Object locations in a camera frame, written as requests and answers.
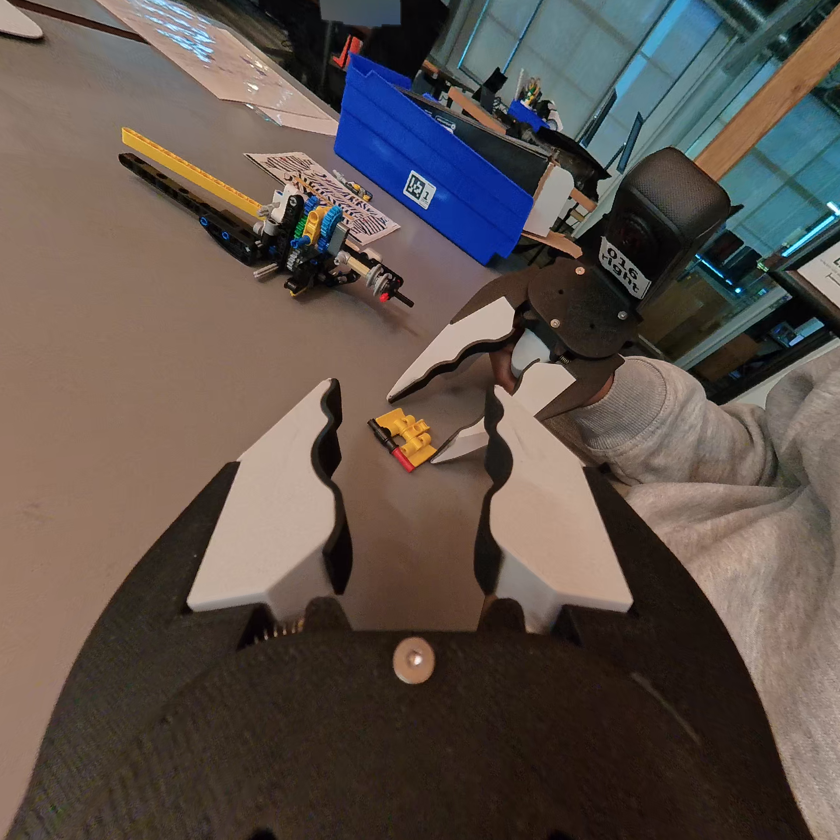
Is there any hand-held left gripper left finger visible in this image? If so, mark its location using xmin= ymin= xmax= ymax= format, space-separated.
xmin=187 ymin=378 xmax=353 ymax=614

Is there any lego technic chassis assembly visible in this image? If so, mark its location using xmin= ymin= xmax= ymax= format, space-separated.
xmin=118 ymin=127 xmax=416 ymax=311

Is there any person's grey sweatshirt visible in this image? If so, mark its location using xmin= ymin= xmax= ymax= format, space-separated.
xmin=617 ymin=364 xmax=840 ymax=840

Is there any white flat object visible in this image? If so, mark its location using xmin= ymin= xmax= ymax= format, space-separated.
xmin=0 ymin=5 xmax=45 ymax=42

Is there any blue plastic bin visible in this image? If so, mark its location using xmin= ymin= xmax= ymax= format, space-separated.
xmin=333 ymin=52 xmax=536 ymax=266

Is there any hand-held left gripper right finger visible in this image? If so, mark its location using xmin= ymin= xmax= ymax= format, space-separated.
xmin=474 ymin=386 xmax=634 ymax=634

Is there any wooden beam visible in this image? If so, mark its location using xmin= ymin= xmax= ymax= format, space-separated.
xmin=694 ymin=13 xmax=840 ymax=181

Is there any yellow lego connector piece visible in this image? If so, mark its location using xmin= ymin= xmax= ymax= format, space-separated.
xmin=367 ymin=408 xmax=438 ymax=473

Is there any person's right hand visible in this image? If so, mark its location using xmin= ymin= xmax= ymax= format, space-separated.
xmin=489 ymin=346 xmax=526 ymax=396

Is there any white laminated sheet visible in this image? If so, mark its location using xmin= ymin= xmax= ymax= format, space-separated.
xmin=97 ymin=0 xmax=340 ymax=137

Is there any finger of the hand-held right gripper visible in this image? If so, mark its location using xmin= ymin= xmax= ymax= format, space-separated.
xmin=430 ymin=360 xmax=578 ymax=466
xmin=387 ymin=297 xmax=519 ymax=404

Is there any person's right forearm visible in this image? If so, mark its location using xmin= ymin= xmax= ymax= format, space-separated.
xmin=572 ymin=356 xmax=785 ymax=488

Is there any striped sticker sheet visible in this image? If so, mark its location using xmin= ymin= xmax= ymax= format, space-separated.
xmin=244 ymin=151 xmax=401 ymax=244

